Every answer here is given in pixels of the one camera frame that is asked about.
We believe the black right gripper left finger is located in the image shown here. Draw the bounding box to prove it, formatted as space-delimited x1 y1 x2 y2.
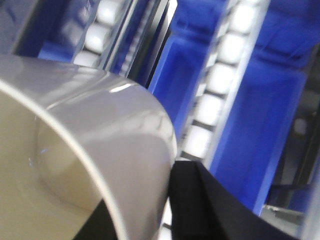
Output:
73 201 118 240

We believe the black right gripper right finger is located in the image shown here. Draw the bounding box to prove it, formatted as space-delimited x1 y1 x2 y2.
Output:
168 161 293 240

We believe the white plastic bin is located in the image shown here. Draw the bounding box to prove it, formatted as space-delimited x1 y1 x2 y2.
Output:
0 54 177 240

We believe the blue plastic bin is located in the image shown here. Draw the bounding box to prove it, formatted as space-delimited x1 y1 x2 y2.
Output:
207 0 320 216

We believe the white roller conveyor rail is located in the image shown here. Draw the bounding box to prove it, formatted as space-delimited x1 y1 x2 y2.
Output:
72 0 139 70
157 0 270 240

